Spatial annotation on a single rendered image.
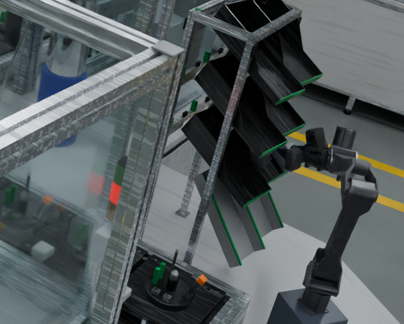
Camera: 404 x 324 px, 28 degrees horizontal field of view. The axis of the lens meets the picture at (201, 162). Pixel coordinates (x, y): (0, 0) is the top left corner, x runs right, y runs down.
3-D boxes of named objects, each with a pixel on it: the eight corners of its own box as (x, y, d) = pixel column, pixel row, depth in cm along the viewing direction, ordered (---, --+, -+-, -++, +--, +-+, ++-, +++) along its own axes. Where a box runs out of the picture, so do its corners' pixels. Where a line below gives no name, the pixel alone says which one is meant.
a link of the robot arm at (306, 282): (336, 299, 207) (343, 280, 204) (302, 291, 206) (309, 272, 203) (334, 283, 212) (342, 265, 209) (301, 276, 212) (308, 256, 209)
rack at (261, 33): (234, 235, 267) (307, 10, 228) (184, 288, 237) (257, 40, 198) (180, 208, 273) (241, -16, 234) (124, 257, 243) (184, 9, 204)
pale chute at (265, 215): (272, 229, 252) (284, 227, 249) (250, 245, 242) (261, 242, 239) (238, 146, 250) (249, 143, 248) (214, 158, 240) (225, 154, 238)
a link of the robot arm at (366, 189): (379, 193, 190) (376, 177, 195) (349, 186, 189) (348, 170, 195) (335, 288, 208) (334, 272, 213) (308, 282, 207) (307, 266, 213)
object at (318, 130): (330, 152, 229) (333, 128, 227) (317, 155, 223) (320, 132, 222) (312, 146, 232) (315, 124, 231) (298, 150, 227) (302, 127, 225)
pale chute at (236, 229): (254, 251, 239) (265, 248, 236) (229, 268, 229) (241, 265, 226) (218, 164, 238) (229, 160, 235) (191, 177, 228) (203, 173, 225)
